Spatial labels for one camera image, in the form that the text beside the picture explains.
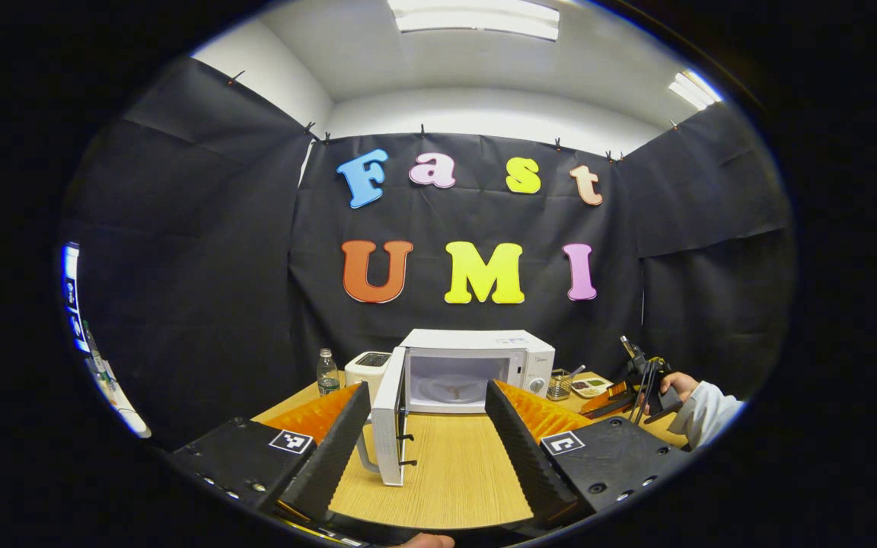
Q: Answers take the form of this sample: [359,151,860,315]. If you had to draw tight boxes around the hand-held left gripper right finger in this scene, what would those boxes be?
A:
[484,378,696,527]

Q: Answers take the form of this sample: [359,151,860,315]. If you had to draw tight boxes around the white toaster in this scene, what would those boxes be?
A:
[344,351,394,406]

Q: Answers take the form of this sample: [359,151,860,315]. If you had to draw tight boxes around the clear plastic water bottle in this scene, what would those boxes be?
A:
[317,349,341,397]

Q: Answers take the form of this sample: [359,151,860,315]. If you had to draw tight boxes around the metal mesh utensil holder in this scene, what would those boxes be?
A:
[547,365,584,402]

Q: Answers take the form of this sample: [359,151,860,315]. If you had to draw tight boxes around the black backdrop cloth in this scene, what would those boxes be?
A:
[62,55,797,450]

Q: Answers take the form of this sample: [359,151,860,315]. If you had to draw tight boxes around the small ceiling light panel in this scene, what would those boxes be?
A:
[667,70,722,111]

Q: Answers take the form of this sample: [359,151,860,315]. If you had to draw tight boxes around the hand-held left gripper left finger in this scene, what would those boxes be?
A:
[167,381,373,524]

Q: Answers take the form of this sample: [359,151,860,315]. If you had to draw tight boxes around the blue lit screen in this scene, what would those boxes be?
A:
[62,244,83,355]

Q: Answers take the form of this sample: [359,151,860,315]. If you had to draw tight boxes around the long ceiling light panel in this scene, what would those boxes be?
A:
[389,0,561,40]

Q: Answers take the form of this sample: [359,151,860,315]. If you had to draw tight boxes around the white microwave oven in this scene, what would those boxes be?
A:
[355,329,556,486]

